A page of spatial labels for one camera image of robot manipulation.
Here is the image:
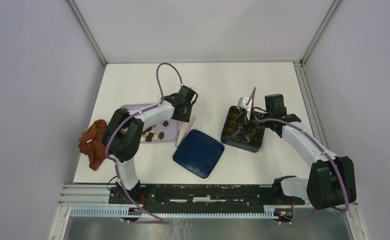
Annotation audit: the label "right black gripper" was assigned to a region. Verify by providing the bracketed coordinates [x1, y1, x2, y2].
[231, 107, 272, 143]

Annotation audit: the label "pink tongs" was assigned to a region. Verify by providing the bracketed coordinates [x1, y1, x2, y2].
[175, 116, 197, 147]

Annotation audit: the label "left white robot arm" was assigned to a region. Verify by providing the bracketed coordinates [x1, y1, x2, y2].
[102, 85, 198, 204]

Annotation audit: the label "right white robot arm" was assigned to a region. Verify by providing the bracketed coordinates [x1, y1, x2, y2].
[232, 93, 357, 212]

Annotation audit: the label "blue tin chocolate box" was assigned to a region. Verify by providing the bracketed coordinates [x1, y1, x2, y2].
[220, 106, 265, 153]

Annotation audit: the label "purple chocolate tray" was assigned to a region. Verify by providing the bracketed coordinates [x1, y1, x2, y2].
[119, 104, 180, 145]

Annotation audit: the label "blue tin lid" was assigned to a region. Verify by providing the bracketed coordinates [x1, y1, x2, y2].
[172, 129, 225, 179]

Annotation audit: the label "brown crumpled cloth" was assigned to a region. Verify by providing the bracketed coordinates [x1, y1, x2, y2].
[78, 119, 107, 171]

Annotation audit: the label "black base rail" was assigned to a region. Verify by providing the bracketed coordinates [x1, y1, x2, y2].
[108, 184, 305, 215]

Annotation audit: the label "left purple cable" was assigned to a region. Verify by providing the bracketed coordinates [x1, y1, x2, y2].
[104, 62, 185, 225]

